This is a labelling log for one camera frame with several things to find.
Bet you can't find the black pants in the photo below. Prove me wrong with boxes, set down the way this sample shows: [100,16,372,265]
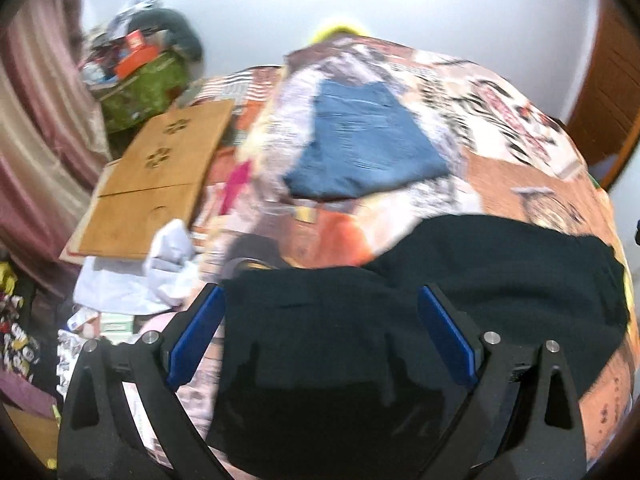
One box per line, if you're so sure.
[206,215,629,479]

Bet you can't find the wooden lap desk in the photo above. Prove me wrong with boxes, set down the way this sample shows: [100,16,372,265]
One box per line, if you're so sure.
[60,100,234,264]

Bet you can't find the newspaper print bedsheet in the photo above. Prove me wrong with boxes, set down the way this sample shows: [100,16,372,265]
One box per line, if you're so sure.
[177,37,639,479]

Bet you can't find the pink striped curtain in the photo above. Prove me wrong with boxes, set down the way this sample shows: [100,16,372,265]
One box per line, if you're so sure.
[1,0,111,297]

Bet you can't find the brown wooden door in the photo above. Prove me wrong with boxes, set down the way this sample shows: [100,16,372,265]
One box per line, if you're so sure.
[567,0,640,190]

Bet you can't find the folded blue jeans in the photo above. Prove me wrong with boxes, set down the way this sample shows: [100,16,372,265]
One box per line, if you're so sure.
[283,80,449,200]

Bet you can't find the green patterned storage box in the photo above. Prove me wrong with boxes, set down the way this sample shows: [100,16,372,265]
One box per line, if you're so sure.
[96,51,190,133]

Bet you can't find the orange box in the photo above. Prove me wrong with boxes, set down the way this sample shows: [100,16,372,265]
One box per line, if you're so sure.
[115,29,160,79]

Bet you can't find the grey plush toy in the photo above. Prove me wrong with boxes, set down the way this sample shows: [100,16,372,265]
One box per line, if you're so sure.
[127,8,203,62]

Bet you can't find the yellow pillow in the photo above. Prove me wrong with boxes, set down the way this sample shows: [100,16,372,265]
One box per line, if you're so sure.
[310,25,363,44]

